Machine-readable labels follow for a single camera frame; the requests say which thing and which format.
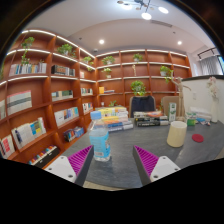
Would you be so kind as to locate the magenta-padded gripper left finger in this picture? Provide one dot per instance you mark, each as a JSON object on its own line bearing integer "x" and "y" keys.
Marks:
{"x": 63, "y": 168}

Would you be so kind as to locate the stack of white books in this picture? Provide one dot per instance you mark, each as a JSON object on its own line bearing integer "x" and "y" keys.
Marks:
{"x": 200, "y": 112}

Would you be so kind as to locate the stack of dark books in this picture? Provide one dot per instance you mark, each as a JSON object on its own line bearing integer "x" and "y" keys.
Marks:
{"x": 150, "y": 120}

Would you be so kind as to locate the flat round red coaster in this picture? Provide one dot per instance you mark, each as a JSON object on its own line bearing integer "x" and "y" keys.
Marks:
{"x": 197, "y": 138}

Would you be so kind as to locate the wooden wall shelf unit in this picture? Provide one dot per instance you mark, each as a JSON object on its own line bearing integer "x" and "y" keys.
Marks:
{"x": 33, "y": 90}

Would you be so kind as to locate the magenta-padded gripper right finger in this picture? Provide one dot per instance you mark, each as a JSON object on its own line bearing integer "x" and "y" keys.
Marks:
{"x": 161, "y": 168}

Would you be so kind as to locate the ceiling air vent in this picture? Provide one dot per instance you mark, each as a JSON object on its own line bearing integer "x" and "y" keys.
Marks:
{"x": 161, "y": 23}

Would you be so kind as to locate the stack of colourful books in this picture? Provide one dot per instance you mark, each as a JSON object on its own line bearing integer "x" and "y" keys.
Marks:
{"x": 115, "y": 121}

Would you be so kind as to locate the clear blue-capped water bottle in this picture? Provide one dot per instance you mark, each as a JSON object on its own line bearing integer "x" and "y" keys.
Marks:
{"x": 99, "y": 140}

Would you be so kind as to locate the dark-framed window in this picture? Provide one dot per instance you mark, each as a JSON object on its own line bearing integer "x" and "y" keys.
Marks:
{"x": 221, "y": 65}

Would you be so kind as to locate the small green box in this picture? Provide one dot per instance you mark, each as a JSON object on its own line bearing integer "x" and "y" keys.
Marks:
{"x": 191, "y": 122}

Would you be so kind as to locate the cream cylindrical cup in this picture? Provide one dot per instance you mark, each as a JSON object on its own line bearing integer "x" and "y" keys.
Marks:
{"x": 176, "y": 135}

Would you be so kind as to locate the recessed ceiling spotlight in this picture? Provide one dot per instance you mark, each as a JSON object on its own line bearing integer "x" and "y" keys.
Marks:
{"x": 179, "y": 42}
{"x": 101, "y": 41}

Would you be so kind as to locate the chair with dark jacket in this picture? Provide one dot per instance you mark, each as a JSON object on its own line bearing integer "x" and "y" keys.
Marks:
{"x": 142, "y": 105}

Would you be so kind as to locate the branched ceiling lamp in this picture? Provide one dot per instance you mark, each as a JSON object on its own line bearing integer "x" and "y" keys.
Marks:
{"x": 146, "y": 15}

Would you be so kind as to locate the grey curtain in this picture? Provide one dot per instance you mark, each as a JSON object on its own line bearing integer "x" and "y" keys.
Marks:
{"x": 210, "y": 65}

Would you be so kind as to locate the white vase with flowers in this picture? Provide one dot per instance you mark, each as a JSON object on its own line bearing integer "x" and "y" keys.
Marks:
{"x": 214, "y": 110}

